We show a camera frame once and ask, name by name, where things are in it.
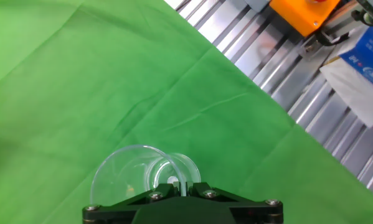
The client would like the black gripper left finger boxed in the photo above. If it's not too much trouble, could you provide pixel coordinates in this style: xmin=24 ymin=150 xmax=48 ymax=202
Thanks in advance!
xmin=82 ymin=182 xmax=184 ymax=224

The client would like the short black cable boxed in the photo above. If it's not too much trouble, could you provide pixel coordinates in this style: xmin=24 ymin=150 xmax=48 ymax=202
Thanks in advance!
xmin=314 ymin=30 xmax=351 ymax=47

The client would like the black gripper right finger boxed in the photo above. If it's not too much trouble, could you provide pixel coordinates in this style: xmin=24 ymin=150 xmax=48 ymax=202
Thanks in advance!
xmin=182 ymin=181 xmax=284 ymax=224

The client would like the green cloth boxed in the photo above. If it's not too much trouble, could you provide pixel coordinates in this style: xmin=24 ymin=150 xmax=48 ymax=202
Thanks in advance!
xmin=0 ymin=0 xmax=373 ymax=224

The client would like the clear glass cup with handle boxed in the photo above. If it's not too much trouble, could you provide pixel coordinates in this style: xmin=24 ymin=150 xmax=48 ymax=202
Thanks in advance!
xmin=89 ymin=144 xmax=202 ymax=208

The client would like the orange box red button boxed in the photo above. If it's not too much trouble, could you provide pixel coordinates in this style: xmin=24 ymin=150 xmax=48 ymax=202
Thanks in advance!
xmin=268 ymin=0 xmax=342 ymax=38

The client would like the grey box green button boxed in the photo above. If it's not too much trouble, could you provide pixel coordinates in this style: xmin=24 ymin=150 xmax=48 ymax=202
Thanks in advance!
xmin=244 ymin=0 xmax=271 ymax=13

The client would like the blue tissue pack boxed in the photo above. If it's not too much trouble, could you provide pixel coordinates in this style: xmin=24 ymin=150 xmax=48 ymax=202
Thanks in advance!
xmin=319 ymin=25 xmax=373 ymax=129

